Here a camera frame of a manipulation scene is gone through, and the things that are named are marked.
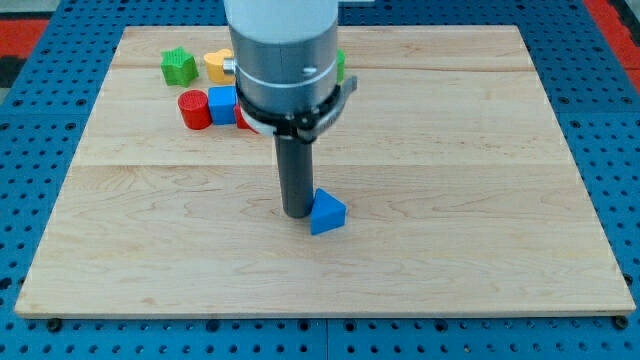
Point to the blue cube block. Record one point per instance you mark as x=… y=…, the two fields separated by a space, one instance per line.
x=221 y=102

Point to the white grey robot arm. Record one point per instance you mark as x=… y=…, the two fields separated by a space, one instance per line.
x=261 y=29

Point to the green block behind arm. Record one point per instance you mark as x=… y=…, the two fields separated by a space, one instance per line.
x=340 y=65

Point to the black clamp ring mount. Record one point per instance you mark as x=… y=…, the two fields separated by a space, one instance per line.
x=289 y=97

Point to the blue triangle block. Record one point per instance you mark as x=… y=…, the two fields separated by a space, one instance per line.
x=328 y=213

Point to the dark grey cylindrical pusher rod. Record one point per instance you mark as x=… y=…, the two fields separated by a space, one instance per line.
x=295 y=167

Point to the yellow heart block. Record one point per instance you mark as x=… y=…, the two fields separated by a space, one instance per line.
x=214 y=62

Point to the green star block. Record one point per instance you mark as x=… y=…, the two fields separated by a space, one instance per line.
x=178 y=67

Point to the red cylinder block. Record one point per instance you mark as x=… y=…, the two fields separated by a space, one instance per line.
x=193 y=105

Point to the red block behind arm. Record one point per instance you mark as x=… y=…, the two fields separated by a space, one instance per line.
x=240 y=120

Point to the light wooden board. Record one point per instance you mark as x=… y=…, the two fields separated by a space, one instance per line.
x=463 y=198

